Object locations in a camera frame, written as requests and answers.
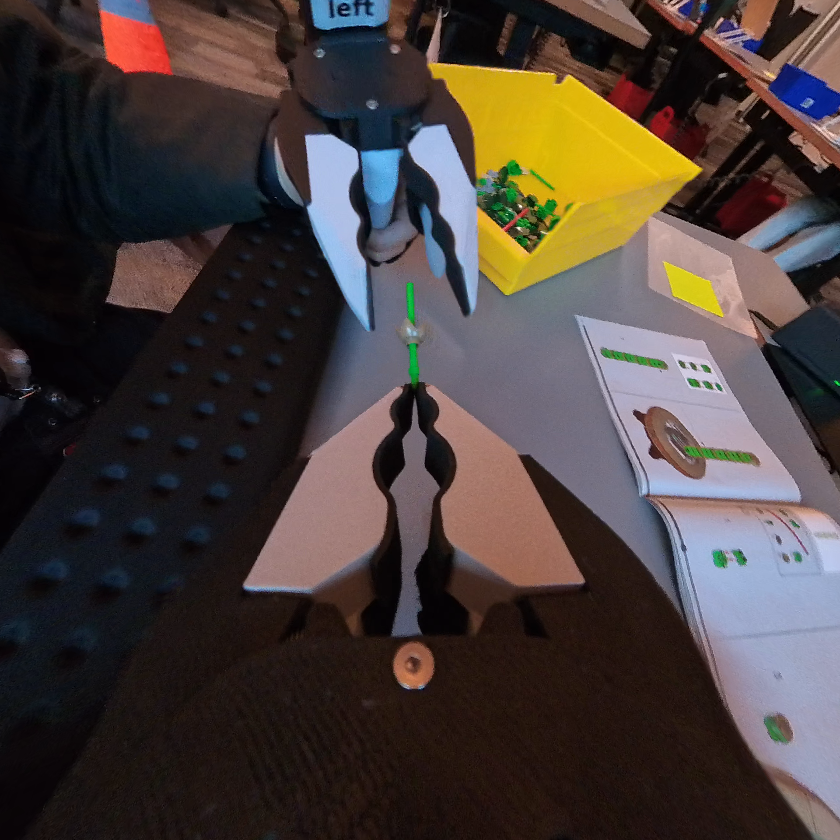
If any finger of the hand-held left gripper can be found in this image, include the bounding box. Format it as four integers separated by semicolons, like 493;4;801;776
304;134;378;332
406;123;481;319

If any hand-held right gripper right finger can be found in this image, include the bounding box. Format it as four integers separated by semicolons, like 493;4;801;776
416;382;586;635

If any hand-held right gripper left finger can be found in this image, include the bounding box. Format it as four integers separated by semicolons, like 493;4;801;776
243;384;416;635

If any green axle rod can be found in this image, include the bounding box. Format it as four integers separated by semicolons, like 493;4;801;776
405;282;422;386

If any yellow plastic bin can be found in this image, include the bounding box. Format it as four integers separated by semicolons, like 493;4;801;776
430;62;703;296

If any person's left forearm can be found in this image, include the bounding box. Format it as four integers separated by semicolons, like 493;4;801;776
0;16;290;247

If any grey desk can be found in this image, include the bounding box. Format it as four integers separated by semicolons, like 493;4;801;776
298;210;840;840

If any person's left hand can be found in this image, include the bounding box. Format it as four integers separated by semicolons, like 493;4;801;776
364;209;422;266

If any pile of green toy bricks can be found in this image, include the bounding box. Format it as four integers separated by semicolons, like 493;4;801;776
476;161;562;253

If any black studded mat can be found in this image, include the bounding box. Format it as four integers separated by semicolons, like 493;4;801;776
0;213;345;808

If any open instruction booklet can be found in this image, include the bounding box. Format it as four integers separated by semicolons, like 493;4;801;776
574;315;840;840

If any orange traffic cone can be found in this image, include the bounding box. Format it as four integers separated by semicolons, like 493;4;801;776
97;0;173;74

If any red bag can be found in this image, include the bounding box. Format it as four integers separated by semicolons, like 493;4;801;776
607;71;715;160
715;172;790;238

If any clear sheet with yellow sticker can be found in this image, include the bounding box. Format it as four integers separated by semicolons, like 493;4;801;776
646;217;759;339

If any blue storage bin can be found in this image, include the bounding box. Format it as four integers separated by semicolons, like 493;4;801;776
768;62;840;120

